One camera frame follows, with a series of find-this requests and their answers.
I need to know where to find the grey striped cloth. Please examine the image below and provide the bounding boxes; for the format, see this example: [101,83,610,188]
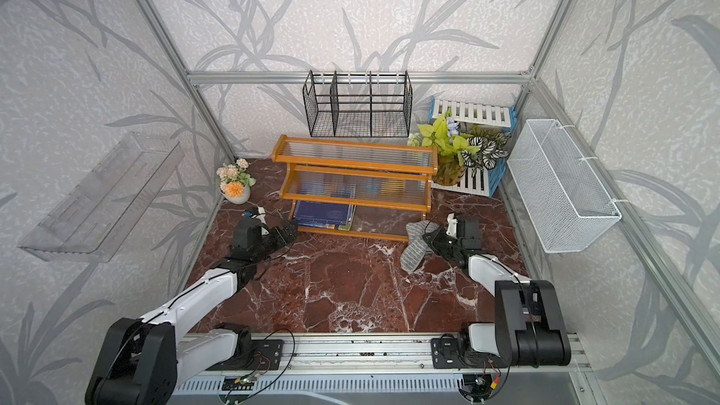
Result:
[400,220,440,273]

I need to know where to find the orange wooden three-tier bookshelf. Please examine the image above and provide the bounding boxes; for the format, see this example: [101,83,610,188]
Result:
[272,135,438,243]

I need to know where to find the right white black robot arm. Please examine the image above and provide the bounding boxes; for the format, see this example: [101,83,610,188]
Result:
[421,216,572,369]

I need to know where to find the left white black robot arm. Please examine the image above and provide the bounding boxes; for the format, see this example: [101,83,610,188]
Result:
[85,209,298,404]

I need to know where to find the flower bouquet in white pot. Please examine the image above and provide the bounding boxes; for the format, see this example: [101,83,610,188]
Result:
[217,159,257,204]

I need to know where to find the black white variegated plant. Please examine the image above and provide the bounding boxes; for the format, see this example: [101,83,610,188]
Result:
[461,127,512,171]

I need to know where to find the green potted plant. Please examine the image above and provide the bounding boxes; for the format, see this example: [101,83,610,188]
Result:
[407,112,469,186]

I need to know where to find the white blue wooden crate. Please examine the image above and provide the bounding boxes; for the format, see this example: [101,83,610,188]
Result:
[429,97,517,197]

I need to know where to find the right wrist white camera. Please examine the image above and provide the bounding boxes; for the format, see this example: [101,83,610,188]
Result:
[445,213,459,238]

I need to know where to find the wrist white camera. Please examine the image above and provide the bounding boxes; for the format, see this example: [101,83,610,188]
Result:
[445,213,459,238]
[244,206,269,236]

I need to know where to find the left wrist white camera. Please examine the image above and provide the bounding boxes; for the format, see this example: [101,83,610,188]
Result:
[244,206,269,236]

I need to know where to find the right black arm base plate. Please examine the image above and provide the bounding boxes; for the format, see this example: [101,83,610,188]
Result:
[430,334,507,369]

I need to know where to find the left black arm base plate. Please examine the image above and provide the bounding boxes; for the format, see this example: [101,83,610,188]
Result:
[217,339,283,372]

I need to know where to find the white wire mesh basket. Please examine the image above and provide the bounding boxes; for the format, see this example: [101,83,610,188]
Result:
[508,119,622,253]

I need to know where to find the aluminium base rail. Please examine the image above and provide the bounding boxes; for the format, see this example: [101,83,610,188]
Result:
[120,331,592,377]

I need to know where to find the clear acrylic wall shelf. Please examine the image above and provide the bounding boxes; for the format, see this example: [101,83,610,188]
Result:
[19,132,185,263]

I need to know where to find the black wire mesh organizer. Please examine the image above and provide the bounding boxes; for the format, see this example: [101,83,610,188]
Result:
[302,71,414,139]

